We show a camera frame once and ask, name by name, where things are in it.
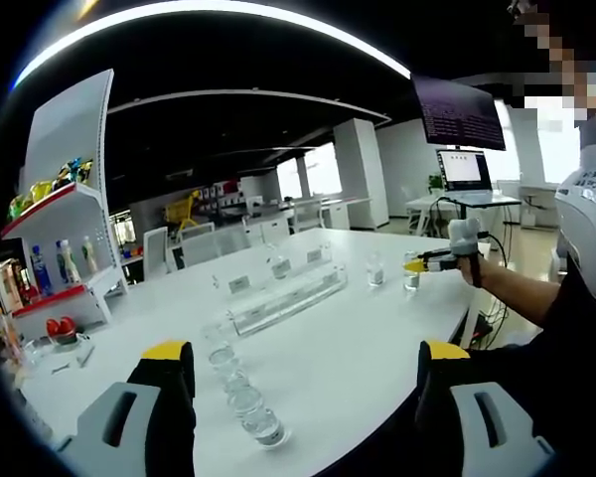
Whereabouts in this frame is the white wearable device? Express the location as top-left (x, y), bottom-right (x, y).
top-left (553, 143), bottom-right (596, 304)

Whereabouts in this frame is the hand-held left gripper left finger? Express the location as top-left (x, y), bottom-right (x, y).
top-left (54, 340), bottom-right (198, 477)

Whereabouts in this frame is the white office chair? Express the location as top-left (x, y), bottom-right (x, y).
top-left (178, 222), bottom-right (216, 238)
top-left (173, 228), bottom-right (252, 269)
top-left (290, 198), bottom-right (324, 233)
top-left (142, 227), bottom-right (171, 279)

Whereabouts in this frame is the clear glass reagent bottle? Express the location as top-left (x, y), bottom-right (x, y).
top-left (366, 250), bottom-right (386, 288)
top-left (267, 242), bottom-right (292, 280)
top-left (227, 387), bottom-right (288, 451)
top-left (209, 347), bottom-right (252, 397)
top-left (200, 317), bottom-right (232, 357)
top-left (402, 250), bottom-right (422, 292)

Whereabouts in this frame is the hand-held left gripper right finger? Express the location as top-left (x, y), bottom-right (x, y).
top-left (415, 339), bottom-right (557, 477)

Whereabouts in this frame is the yellow shopping cart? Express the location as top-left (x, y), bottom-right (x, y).
top-left (164, 191), bottom-right (203, 230)

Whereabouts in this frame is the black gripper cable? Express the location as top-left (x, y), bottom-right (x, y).
top-left (476, 229), bottom-right (509, 319)

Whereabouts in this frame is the black cable bundle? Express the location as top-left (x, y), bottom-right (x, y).
top-left (469, 297), bottom-right (513, 349)

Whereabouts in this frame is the white drink bottle green label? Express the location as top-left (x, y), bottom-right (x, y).
top-left (81, 236), bottom-right (99, 275)

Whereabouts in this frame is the blue drink bottle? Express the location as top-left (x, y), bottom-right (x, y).
top-left (29, 242), bottom-right (54, 298)
top-left (54, 240), bottom-right (69, 287)

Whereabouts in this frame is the background display shelving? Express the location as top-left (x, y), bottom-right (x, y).
top-left (198, 178), bottom-right (279, 210)

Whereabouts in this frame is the clear glass cup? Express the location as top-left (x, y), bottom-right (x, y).
top-left (22, 340), bottom-right (49, 367)

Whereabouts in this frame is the laptop screen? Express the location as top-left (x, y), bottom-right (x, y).
top-left (435, 147), bottom-right (496, 196)

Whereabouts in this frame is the dark wall monitor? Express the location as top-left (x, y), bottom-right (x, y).
top-left (410, 73), bottom-right (507, 152)

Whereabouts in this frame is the clear acrylic reagent rack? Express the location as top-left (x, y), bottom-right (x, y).
top-left (211, 242), bottom-right (349, 339)

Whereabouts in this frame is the row of white cabinets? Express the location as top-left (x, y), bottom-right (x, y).
top-left (247, 196), bottom-right (373, 235)

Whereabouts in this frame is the curved ceiling light strip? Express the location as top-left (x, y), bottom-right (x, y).
top-left (12, 0), bottom-right (412, 88)

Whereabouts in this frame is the pile of colourful snack packets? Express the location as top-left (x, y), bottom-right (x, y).
top-left (7, 156), bottom-right (94, 223)

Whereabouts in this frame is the white display shelf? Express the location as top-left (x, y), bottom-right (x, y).
top-left (0, 68), bottom-right (130, 344)

